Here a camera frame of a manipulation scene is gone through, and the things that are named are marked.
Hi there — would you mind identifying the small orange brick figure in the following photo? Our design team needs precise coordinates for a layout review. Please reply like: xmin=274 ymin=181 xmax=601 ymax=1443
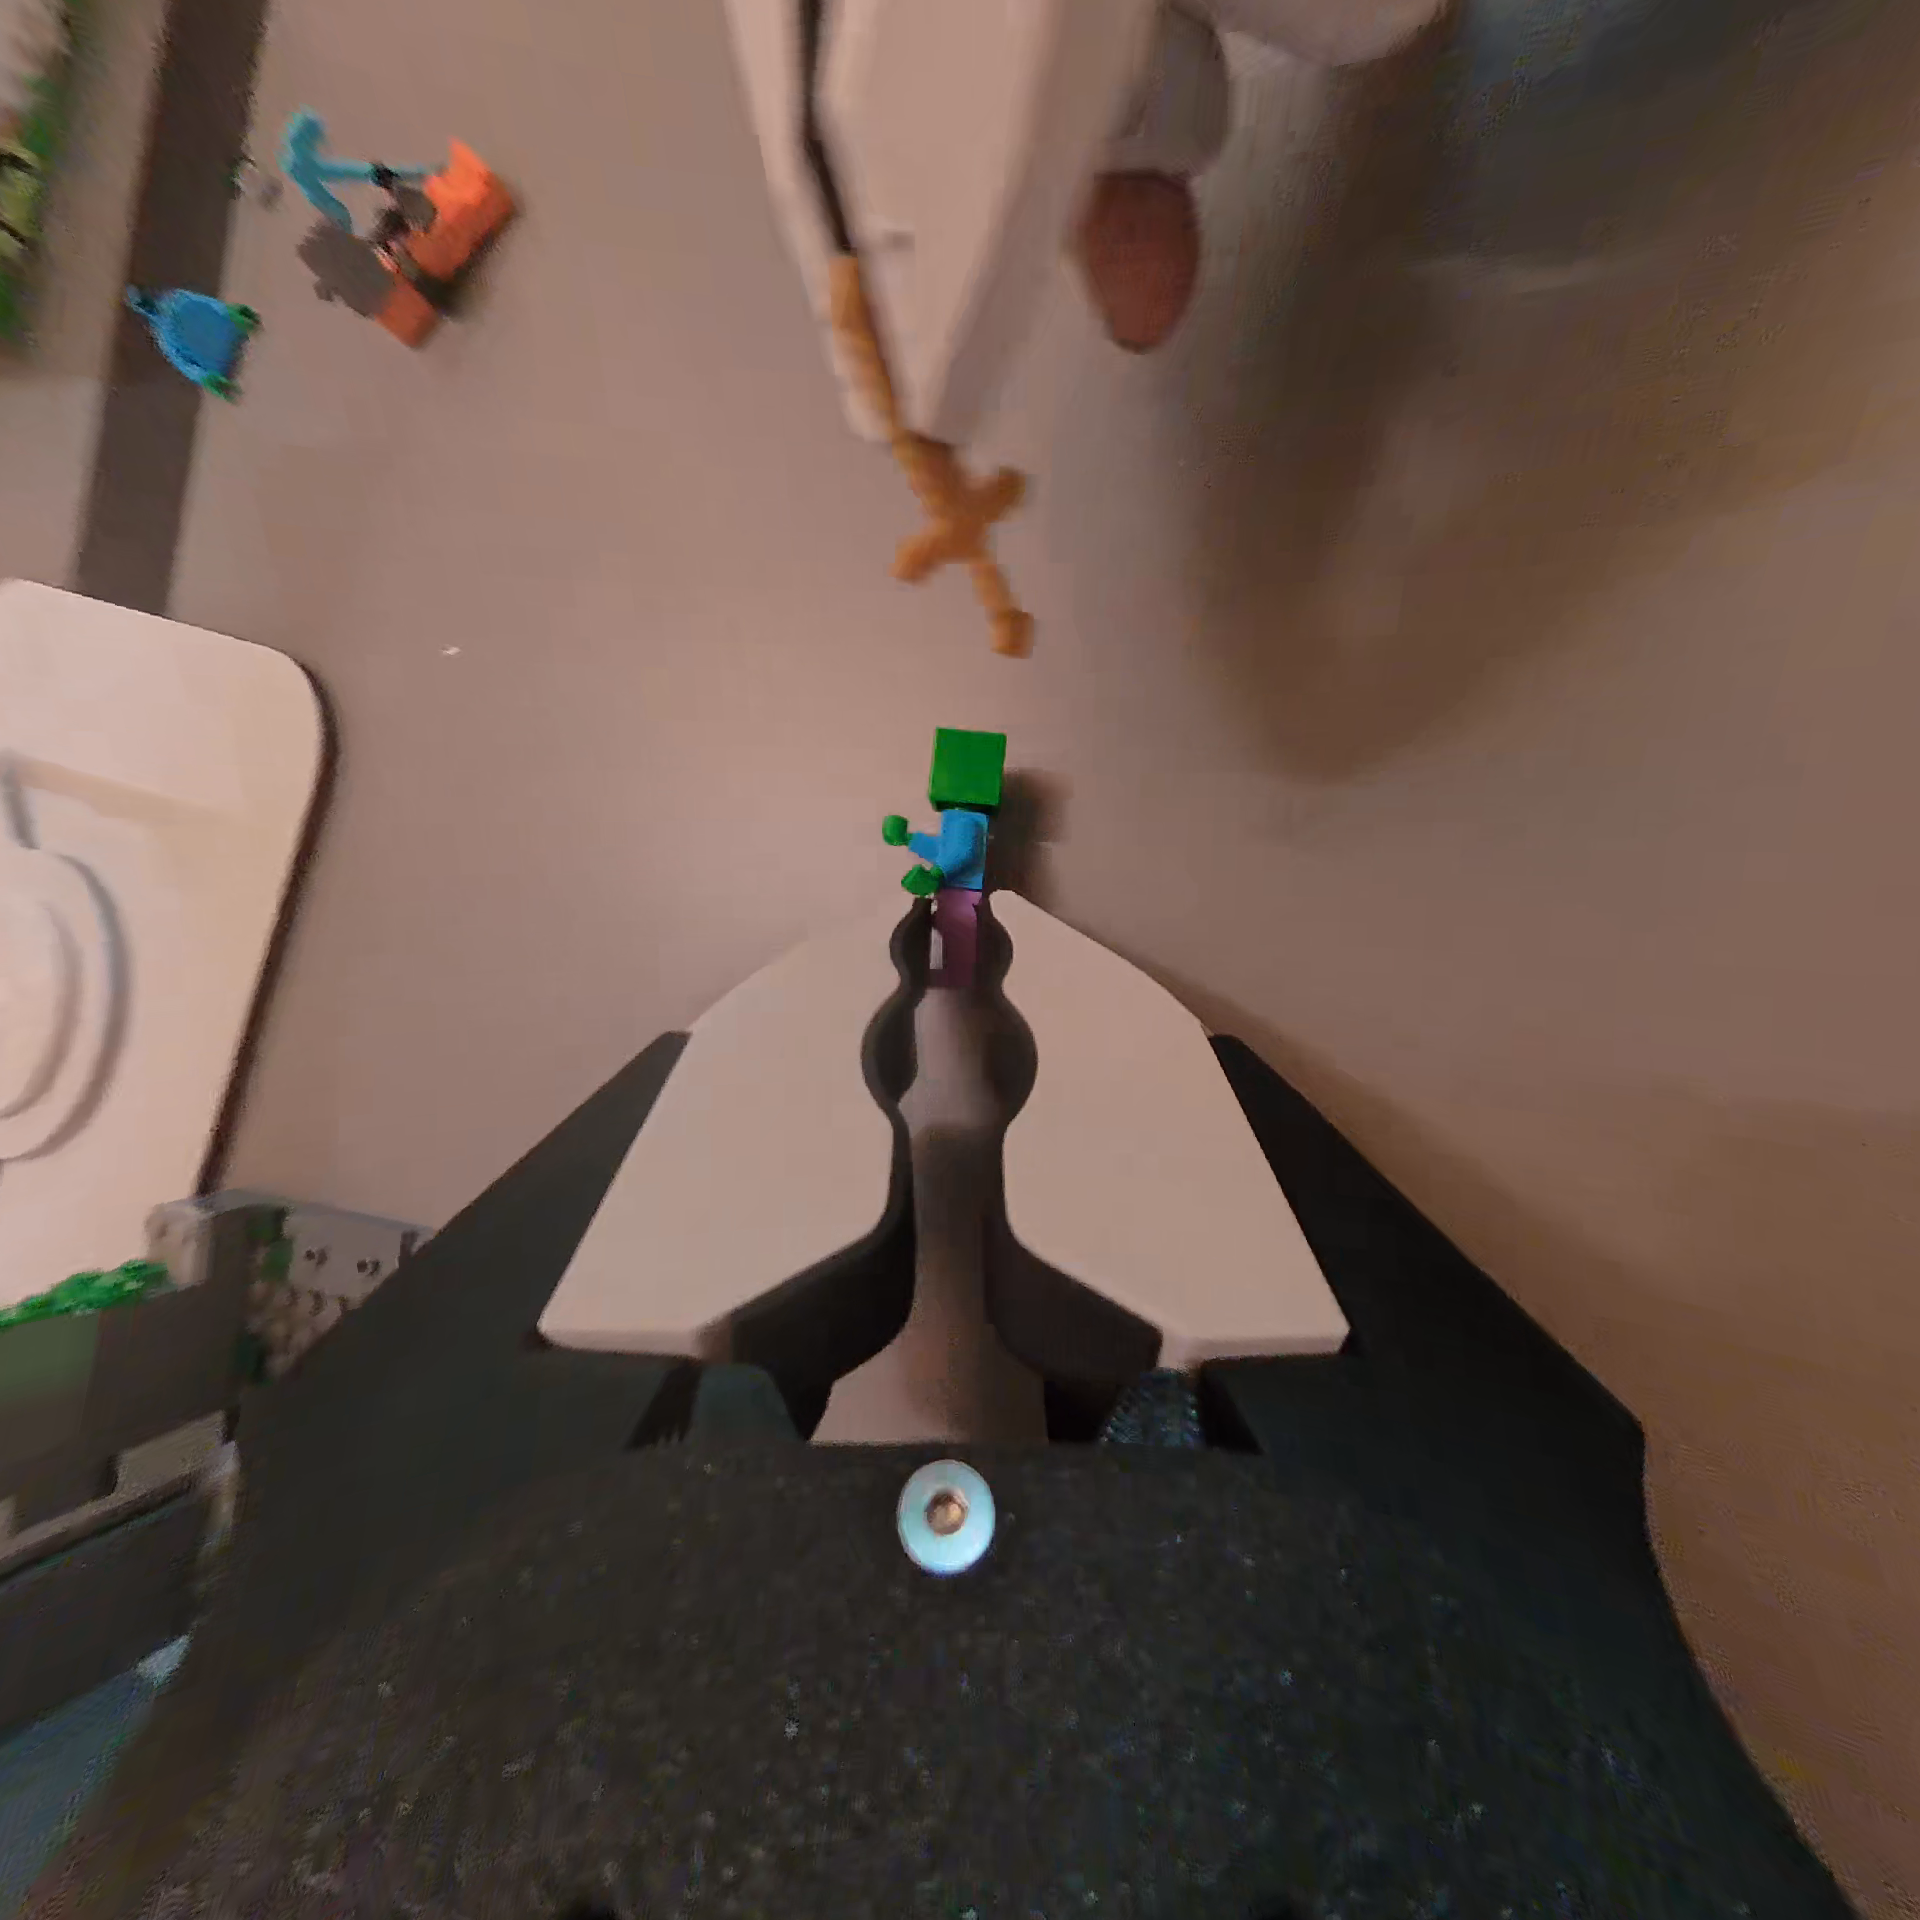
xmin=278 ymin=108 xmax=519 ymax=349

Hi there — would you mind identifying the person's right hand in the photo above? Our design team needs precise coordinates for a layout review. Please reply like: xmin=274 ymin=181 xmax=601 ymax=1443
xmin=1079 ymin=164 xmax=1207 ymax=353

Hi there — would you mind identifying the grey desk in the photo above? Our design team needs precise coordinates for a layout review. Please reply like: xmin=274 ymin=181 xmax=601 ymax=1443
xmin=0 ymin=0 xmax=1920 ymax=1920

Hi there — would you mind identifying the green toy box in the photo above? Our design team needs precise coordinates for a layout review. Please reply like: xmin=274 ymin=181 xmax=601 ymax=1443
xmin=0 ymin=0 xmax=70 ymax=349

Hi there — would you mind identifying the blue toy figure torso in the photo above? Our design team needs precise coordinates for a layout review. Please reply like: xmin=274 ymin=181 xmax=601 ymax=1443
xmin=125 ymin=285 xmax=266 ymax=404
xmin=881 ymin=807 xmax=995 ymax=899

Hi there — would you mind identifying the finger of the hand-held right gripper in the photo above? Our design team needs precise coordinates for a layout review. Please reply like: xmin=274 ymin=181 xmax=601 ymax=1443
xmin=823 ymin=0 xmax=1161 ymax=441
xmin=728 ymin=0 xmax=890 ymax=441

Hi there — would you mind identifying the grey brick building model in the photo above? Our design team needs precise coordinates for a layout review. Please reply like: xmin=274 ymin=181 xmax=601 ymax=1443
xmin=0 ymin=1190 xmax=437 ymax=1728

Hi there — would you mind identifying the gold toy sword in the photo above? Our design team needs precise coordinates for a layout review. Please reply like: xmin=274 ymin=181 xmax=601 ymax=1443
xmin=829 ymin=255 xmax=1039 ymax=657

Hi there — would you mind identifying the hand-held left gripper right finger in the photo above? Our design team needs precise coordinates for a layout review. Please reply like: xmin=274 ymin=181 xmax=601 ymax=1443
xmin=984 ymin=892 xmax=1354 ymax=1433

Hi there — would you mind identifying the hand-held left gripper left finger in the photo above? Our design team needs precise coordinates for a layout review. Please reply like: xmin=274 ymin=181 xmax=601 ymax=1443
xmin=537 ymin=901 xmax=921 ymax=1433

